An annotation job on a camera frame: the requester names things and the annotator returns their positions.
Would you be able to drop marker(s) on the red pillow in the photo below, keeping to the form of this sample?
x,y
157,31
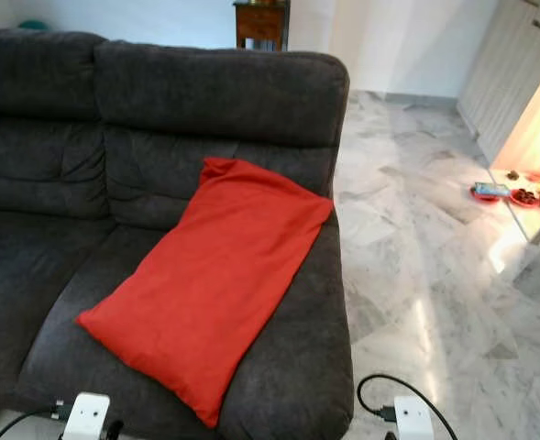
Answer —
x,y
210,275

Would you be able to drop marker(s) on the dark grey fabric sofa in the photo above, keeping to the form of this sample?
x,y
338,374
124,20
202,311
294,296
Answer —
x,y
214,96

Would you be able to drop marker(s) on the teal round object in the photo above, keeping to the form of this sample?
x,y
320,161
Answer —
x,y
32,25

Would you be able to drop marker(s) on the brown wooden side table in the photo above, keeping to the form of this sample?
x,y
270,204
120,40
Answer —
x,y
260,26

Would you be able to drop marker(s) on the red plate with blue item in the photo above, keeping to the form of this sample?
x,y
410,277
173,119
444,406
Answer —
x,y
490,191

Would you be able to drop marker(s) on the beige cabinet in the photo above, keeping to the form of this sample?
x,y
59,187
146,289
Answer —
x,y
503,73

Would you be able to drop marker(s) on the red plate with brown food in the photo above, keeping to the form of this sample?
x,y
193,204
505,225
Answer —
x,y
524,196

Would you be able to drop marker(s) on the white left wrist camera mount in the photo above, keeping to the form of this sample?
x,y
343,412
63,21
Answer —
x,y
86,415

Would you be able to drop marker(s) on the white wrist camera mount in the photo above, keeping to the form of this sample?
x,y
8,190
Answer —
x,y
414,419
86,415

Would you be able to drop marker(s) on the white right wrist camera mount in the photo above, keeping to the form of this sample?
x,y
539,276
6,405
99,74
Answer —
x,y
414,419

